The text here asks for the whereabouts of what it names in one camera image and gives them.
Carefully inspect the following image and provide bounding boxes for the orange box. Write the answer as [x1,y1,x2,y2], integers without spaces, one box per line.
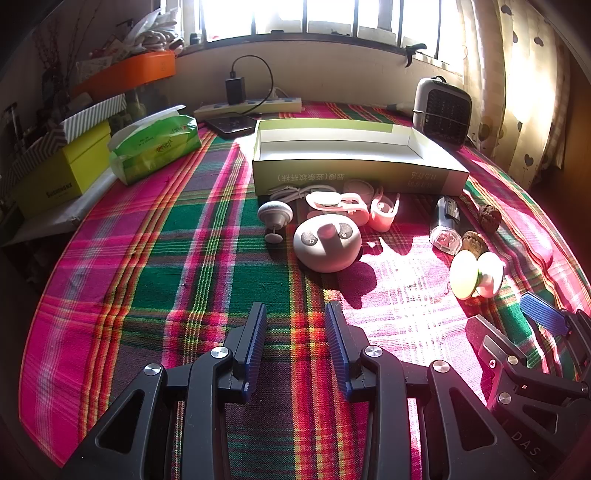
[71,50,176,102]

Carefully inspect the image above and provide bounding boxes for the small white mushroom massager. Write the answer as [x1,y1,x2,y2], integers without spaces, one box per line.
[257,201,293,244]

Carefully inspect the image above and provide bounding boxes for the green white spool roller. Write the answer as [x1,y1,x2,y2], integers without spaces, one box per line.
[450,250,504,300]

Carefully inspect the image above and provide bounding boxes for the plastic bags pile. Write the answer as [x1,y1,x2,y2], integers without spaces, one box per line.
[89,7,184,64]

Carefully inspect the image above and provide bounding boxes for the round white dome massager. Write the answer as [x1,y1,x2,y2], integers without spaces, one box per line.
[294,214,362,273]

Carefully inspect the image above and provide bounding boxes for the black charger cable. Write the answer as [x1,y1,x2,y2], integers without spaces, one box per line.
[229,54,276,116]

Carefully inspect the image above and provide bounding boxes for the pink white clip massager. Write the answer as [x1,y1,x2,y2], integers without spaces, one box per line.
[305,180,375,227]

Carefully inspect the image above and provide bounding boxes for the grey black mini heater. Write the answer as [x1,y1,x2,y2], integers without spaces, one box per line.
[413,76,472,147]

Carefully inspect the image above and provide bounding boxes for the black smartphone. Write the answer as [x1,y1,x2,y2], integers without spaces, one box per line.
[204,115,257,140]

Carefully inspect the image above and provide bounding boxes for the brown walnut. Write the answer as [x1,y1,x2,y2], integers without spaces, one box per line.
[461,231,488,258]
[478,204,502,234]

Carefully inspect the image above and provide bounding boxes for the plaid pink green cloth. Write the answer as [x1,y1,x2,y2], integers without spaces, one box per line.
[19,127,590,479]

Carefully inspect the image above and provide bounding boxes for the striped white box lid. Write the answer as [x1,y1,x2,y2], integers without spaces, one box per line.
[1,94,126,197]

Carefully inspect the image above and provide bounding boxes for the green tissue pack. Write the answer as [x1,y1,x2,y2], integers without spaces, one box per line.
[107,105,201,186]

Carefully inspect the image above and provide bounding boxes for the yellow box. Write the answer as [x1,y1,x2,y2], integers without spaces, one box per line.
[10,121,110,220]

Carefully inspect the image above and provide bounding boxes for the pink cup-shaped piece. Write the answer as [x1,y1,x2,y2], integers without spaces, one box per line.
[368,186,400,233]

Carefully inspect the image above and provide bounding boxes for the white power strip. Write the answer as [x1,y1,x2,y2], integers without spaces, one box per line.
[193,97,303,121]

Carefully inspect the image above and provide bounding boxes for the black charger adapter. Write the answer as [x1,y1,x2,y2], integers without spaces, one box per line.
[225,70,246,105]

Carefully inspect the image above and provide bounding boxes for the white green cardboard box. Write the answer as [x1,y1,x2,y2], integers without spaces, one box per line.
[252,118,469,196]

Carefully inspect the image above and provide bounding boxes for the heart pattern curtain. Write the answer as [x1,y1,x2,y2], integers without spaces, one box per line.
[457,1,570,189]

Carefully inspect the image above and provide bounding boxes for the black flashlight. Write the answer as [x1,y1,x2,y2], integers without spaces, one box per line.
[429,196,463,256]

